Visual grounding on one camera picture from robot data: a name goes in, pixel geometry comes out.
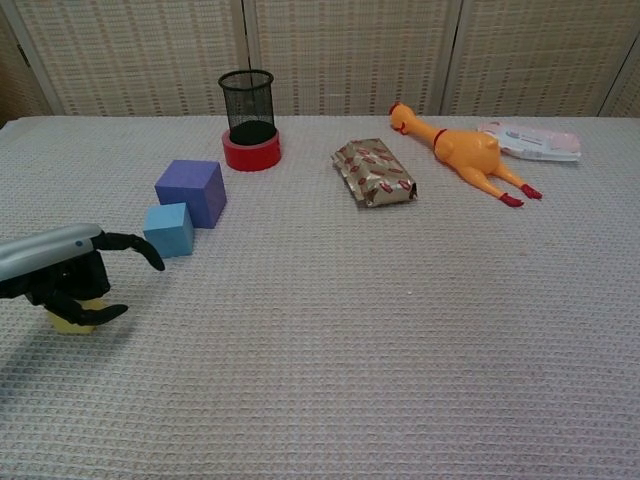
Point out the woven bamboo folding screen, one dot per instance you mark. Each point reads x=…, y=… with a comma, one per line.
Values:
x=350, y=50

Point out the large purple foam cube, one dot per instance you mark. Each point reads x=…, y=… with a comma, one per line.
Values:
x=195, y=185

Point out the red tape roll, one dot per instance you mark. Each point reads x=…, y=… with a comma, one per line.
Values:
x=250, y=157

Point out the pink white wet wipes pack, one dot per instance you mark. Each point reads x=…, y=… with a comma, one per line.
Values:
x=540, y=142

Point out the orange rubber chicken toy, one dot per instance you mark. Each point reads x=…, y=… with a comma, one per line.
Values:
x=465, y=150

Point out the small yellow foam cube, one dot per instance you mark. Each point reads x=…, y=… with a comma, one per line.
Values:
x=70, y=326

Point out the silver foil snack packet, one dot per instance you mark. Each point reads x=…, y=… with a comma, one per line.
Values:
x=375, y=172

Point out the medium blue foam cube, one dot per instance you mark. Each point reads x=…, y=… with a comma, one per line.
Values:
x=167, y=230

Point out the black mesh pen holder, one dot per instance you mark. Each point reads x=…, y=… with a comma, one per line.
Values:
x=248, y=107

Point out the white woven tablecloth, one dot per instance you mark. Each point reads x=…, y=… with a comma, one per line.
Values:
x=350, y=325

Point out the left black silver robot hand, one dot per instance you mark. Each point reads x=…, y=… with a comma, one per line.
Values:
x=45, y=250

